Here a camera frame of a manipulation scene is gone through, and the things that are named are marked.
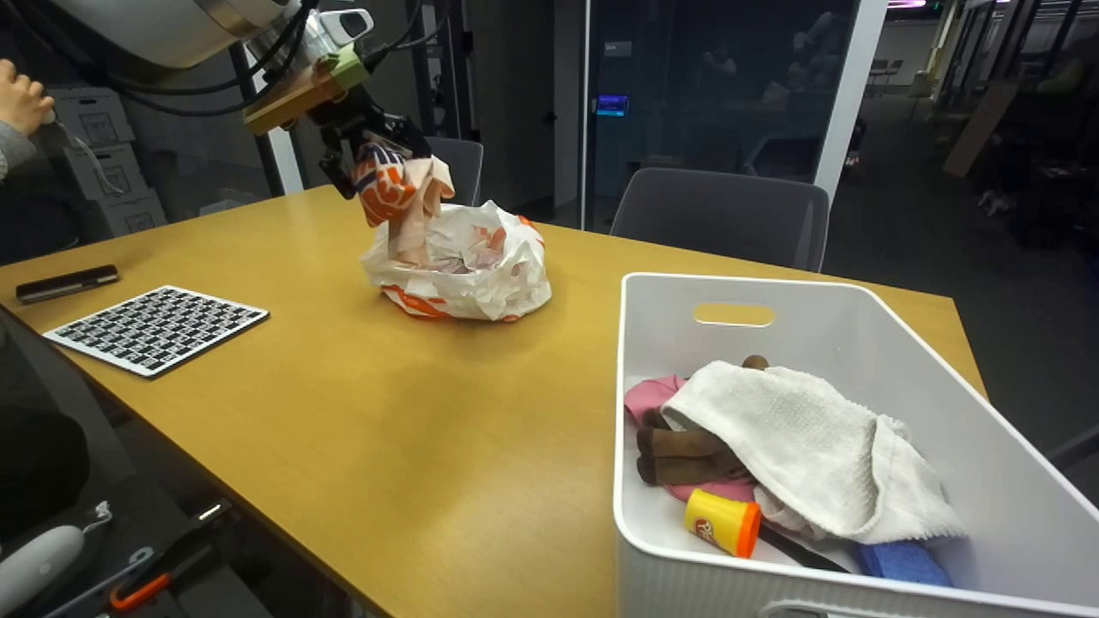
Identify brown block toy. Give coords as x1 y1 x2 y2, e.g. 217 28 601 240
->
633 410 748 491

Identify grey sleeved forearm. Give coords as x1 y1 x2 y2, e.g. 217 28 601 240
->
0 121 44 182

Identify person's bare hand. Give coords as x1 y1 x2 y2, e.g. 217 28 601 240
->
0 55 58 140

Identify wooden wrist mounting plate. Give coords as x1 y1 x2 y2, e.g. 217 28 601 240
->
241 44 375 140

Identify black marker pen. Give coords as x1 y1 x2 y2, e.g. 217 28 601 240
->
14 261 124 310

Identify blue lit screen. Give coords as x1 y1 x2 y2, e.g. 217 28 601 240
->
590 89 634 123

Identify white cardboard box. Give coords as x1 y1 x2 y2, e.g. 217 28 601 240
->
48 81 140 153
85 184 171 240
58 140 154 207

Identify peach shirt with orange print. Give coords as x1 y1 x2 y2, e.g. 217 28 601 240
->
357 150 460 272

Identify white orange plastic bag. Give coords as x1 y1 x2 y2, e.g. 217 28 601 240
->
360 200 555 327

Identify blue flat object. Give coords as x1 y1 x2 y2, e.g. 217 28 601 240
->
847 535 962 592

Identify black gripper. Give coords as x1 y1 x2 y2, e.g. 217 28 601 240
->
307 89 436 203

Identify grey office chair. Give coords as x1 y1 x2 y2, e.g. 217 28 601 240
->
607 164 829 276

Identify yellow play dough cup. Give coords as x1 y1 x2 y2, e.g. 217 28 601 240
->
680 485 765 564

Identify white plastic basket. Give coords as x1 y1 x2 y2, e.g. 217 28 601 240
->
607 267 1099 618

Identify white towel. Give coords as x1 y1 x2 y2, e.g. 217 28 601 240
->
660 356 969 551

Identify grey handled brush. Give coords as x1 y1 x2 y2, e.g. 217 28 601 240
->
0 497 121 618

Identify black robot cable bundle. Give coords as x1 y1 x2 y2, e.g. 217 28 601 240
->
20 0 424 116

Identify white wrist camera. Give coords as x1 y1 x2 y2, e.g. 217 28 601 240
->
299 2 382 63

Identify orange handled tool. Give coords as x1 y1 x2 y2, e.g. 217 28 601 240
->
106 503 222 618

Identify black white checkerboard board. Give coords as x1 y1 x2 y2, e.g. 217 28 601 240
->
40 282 275 380

